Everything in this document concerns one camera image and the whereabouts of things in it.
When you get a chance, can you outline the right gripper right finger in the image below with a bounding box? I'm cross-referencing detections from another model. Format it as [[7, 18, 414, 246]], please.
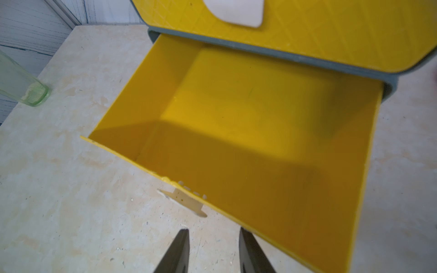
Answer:
[[239, 227, 275, 273]]

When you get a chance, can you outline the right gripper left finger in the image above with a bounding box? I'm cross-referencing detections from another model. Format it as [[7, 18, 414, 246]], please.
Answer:
[[154, 229, 190, 273]]

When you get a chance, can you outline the teal drawer cabinet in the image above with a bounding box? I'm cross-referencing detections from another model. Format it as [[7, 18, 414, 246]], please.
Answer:
[[129, 0, 437, 101]]

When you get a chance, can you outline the green transparent plastic cup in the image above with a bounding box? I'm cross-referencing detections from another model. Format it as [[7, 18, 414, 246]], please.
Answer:
[[1, 51, 51, 107]]

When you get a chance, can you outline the left aluminium frame post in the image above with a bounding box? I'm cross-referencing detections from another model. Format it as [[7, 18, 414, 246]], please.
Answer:
[[44, 0, 81, 29]]

